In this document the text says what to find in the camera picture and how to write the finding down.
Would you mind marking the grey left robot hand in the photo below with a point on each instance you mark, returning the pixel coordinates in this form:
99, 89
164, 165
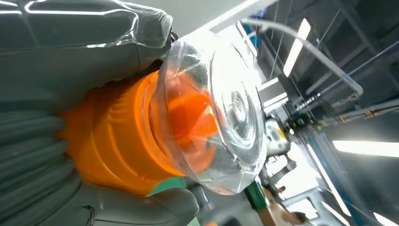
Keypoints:
62, 62

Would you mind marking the orange bottle with clear cap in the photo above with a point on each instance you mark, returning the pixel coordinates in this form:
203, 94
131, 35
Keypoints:
124, 134

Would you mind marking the background robot with white head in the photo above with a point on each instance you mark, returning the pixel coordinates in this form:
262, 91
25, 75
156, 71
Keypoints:
276, 137

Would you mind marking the white bent overhead pipe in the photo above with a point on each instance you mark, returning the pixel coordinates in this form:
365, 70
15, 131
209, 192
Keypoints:
327, 59

